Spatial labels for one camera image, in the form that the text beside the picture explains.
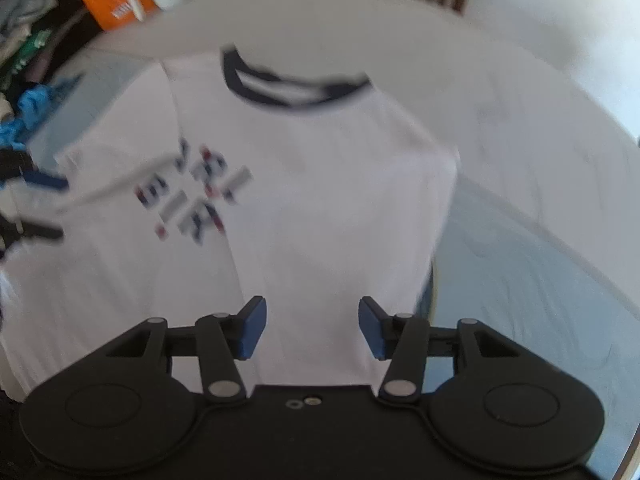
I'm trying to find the white t-shirt navy collar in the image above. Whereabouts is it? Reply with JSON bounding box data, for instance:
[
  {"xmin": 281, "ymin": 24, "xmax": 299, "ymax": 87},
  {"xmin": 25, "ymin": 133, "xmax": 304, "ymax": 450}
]
[{"xmin": 1, "ymin": 49, "xmax": 458, "ymax": 391}]

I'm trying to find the light blue table mat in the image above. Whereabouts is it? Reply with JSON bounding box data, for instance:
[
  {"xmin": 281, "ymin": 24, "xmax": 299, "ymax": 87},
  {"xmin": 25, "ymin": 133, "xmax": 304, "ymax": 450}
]
[{"xmin": 32, "ymin": 58, "xmax": 639, "ymax": 468}]

